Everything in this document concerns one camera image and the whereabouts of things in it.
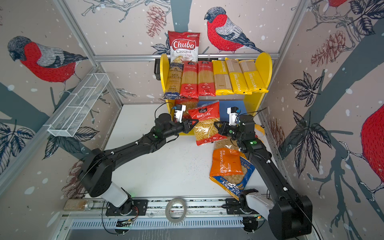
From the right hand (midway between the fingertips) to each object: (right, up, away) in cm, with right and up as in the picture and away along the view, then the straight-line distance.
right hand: (213, 125), depth 76 cm
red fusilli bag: (-13, +13, +19) cm, 26 cm away
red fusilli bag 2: (-4, -3, 0) cm, 5 cm away
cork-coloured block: (-68, -39, -5) cm, 79 cm away
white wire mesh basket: (-71, +7, -1) cm, 72 cm away
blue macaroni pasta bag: (+12, -32, +1) cm, 34 cm away
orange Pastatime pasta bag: (+8, -20, +7) cm, 23 cm away
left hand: (-8, +2, -2) cm, 9 cm away
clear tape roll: (-23, -40, -7) cm, 47 cm away
